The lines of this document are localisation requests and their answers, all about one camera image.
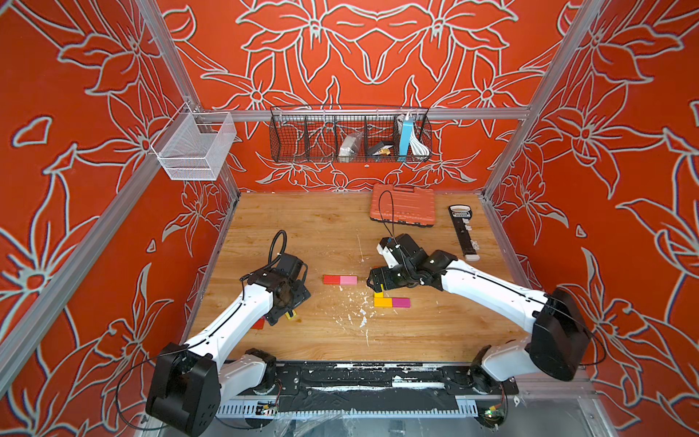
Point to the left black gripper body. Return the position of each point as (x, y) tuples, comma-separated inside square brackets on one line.
[(298, 295)]

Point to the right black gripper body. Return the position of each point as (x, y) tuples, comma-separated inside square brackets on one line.
[(396, 276)]

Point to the magenta block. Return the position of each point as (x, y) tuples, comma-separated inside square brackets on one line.
[(401, 303)]

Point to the red long block front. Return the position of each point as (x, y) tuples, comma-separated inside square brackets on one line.
[(332, 279)]

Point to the orange yellow block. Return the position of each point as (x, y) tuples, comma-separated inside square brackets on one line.
[(383, 302)]

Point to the pink block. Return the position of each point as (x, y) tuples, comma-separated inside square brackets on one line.
[(348, 280)]

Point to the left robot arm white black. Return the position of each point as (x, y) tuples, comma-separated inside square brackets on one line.
[(192, 379)]

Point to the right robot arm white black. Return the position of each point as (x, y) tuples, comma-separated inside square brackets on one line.
[(558, 336)]

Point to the red plastic tool case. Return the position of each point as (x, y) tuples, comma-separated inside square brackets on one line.
[(408, 206)]

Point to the black strip tool with white end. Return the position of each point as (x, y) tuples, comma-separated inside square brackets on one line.
[(461, 216)]

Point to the black box in basket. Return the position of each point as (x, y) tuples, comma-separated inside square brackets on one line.
[(381, 149)]

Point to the silver bag in basket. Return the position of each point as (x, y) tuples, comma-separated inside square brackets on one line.
[(350, 147)]

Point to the light blue box in basket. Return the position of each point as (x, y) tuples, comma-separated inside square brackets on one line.
[(406, 132)]

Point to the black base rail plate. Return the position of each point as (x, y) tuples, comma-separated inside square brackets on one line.
[(376, 388)]

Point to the black wire wall basket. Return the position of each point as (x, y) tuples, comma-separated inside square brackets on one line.
[(313, 134)]

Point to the white wire basket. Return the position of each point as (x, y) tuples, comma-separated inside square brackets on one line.
[(195, 146)]

